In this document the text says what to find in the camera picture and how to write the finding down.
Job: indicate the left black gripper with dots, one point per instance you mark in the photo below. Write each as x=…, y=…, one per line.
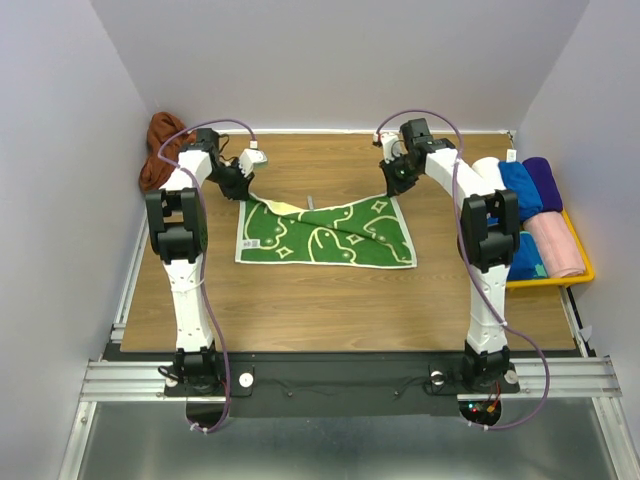
x=240, y=190

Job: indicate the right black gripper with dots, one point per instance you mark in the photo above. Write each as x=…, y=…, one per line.
x=395, y=186

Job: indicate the green cream patterned towel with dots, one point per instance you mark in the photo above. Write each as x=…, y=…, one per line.
x=368, y=233

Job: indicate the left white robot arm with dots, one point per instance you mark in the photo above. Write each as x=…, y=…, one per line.
x=177, y=223

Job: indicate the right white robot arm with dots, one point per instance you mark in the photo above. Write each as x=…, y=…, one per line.
x=488, y=238

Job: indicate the white rolled towel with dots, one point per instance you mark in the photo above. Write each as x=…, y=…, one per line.
x=488, y=169

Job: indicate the purple rolled towel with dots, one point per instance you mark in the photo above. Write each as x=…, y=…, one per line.
x=542, y=176

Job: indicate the blue teal rolled towel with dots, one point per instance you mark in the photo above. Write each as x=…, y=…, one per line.
x=527, y=263

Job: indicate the pink rolled towel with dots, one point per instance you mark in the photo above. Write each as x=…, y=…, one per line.
x=556, y=245

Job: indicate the yellow plastic tray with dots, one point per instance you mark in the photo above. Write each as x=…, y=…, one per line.
x=587, y=277

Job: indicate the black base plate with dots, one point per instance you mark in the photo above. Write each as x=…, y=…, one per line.
x=284, y=385

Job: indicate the aluminium frame rail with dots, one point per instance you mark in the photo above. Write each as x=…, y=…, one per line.
x=566, y=422

